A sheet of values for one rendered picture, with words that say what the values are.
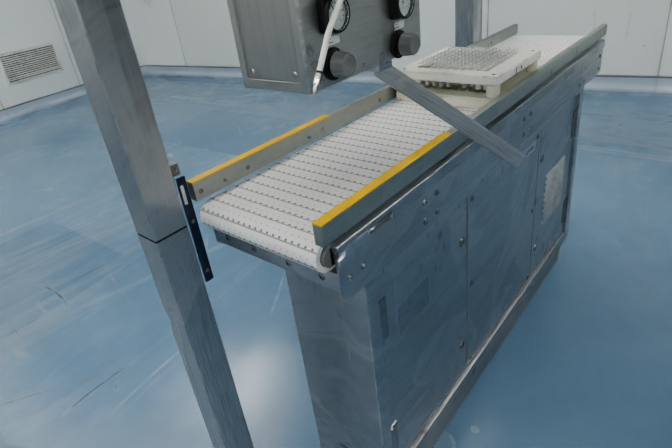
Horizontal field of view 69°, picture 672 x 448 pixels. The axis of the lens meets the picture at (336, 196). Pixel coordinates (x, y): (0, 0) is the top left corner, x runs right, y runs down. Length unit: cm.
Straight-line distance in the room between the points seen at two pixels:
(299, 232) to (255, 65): 24
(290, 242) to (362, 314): 25
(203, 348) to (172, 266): 19
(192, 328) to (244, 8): 57
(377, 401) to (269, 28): 72
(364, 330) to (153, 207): 41
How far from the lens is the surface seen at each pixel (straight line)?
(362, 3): 57
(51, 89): 618
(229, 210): 77
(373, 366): 94
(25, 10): 612
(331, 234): 63
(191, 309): 90
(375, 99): 112
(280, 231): 69
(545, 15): 411
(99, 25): 73
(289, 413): 154
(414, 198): 78
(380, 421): 105
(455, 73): 109
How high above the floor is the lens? 117
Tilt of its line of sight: 27 degrees down
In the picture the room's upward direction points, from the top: 8 degrees counter-clockwise
